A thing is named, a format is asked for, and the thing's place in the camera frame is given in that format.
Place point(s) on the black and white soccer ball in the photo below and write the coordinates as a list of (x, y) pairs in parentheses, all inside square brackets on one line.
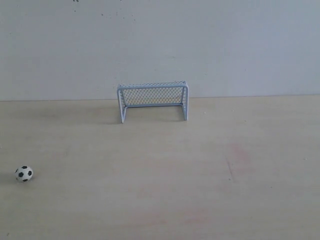
[(23, 173)]

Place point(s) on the small white goal with net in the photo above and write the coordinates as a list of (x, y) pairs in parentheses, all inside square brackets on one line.
[(157, 94)]

